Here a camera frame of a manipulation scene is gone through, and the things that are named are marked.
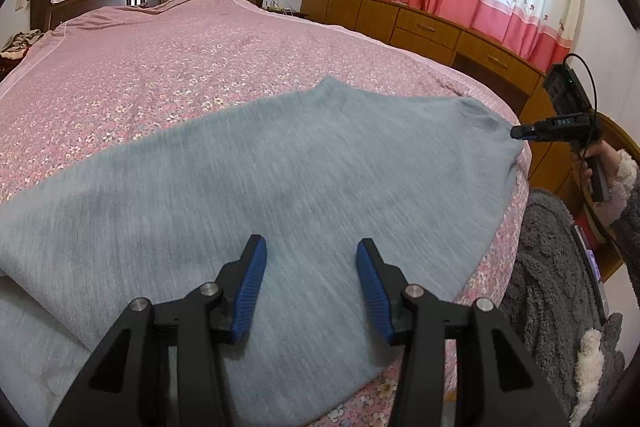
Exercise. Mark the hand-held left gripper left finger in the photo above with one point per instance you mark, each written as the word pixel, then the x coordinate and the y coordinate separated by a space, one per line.
pixel 250 288

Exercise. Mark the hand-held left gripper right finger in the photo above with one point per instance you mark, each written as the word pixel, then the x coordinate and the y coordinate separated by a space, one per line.
pixel 372 292

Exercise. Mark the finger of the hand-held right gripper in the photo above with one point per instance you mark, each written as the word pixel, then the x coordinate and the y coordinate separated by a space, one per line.
pixel 522 133

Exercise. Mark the grey pants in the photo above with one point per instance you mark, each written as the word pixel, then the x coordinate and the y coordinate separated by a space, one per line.
pixel 300 182

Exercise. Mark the person's right forearm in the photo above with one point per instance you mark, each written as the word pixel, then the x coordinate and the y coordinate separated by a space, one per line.
pixel 627 227

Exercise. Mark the person's right hand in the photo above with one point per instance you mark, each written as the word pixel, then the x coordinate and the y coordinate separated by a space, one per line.
pixel 606 152

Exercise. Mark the long wooden cabinet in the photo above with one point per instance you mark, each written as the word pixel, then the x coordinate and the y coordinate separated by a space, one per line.
pixel 425 27

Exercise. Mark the person's grey fluffy robe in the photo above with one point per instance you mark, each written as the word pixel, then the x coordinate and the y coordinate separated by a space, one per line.
pixel 545 282

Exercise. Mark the pink floral bedsheet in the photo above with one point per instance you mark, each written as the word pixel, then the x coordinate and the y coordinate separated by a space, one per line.
pixel 150 72

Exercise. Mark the pile of clothes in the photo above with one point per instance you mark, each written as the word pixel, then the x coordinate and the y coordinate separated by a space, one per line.
pixel 20 42

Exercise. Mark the white wall socket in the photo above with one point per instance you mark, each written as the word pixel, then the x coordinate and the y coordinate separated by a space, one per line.
pixel 18 3

